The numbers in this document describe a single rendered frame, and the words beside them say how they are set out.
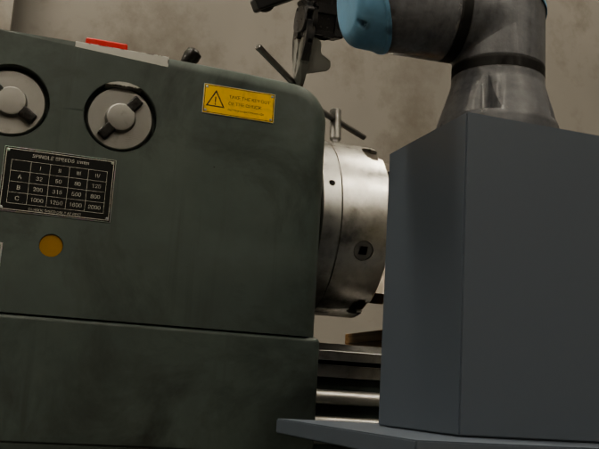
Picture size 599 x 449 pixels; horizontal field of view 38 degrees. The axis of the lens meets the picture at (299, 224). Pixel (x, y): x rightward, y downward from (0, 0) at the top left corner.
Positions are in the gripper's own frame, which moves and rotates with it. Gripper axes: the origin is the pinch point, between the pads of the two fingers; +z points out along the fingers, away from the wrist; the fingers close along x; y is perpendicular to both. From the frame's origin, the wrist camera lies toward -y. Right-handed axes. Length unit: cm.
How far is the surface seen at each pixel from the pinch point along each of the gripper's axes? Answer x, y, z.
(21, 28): 234, -56, -21
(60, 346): -35, -37, 42
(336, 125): 5.4, 10.3, 6.7
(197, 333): -34, -19, 39
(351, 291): -15.2, 10.0, 34.7
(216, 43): 239, 26, -28
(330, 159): -11.7, 4.4, 13.0
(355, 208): -17.0, 8.0, 20.3
